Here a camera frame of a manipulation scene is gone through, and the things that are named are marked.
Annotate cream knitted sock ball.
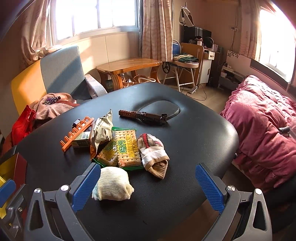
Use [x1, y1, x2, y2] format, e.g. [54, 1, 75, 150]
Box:
[91, 167, 134, 201]

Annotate green white small box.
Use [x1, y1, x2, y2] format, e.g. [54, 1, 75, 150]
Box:
[72, 131, 91, 148]

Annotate cracker pack green wrapper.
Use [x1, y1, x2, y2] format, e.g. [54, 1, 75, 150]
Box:
[112, 127, 144, 170]

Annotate white orange snack bag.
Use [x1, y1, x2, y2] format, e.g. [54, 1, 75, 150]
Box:
[90, 109, 113, 159]

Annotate orange plastic rack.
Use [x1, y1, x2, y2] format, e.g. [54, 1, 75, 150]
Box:
[60, 116, 94, 152]

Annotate brown toy brick train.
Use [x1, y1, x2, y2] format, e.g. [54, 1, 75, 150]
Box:
[118, 110, 168, 125]

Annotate red gold storage box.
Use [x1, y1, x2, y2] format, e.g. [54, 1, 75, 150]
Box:
[1, 153, 27, 218]

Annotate pink red bed quilt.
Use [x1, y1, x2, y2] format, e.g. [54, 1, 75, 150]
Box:
[221, 75, 295, 192]

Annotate red cloth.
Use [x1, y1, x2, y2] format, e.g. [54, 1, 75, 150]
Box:
[1, 105, 36, 155]

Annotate pink cloth on chair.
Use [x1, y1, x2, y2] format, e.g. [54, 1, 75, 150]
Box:
[29, 92, 79, 120]

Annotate purple beads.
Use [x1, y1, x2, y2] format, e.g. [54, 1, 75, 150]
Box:
[44, 96, 61, 105]

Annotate yellow grey armchair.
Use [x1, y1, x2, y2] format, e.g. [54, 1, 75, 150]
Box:
[11, 46, 107, 114]

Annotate folding chair with clothes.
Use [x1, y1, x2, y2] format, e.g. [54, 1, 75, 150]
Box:
[162, 40, 205, 94]

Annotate wooden side table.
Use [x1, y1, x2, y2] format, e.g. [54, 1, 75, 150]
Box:
[96, 58, 162, 90]

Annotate wooden cabinet with drawer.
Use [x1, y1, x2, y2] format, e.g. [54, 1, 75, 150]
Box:
[199, 50, 220, 84]

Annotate beige patterned curtain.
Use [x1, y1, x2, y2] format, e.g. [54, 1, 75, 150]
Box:
[142, 0, 173, 62]

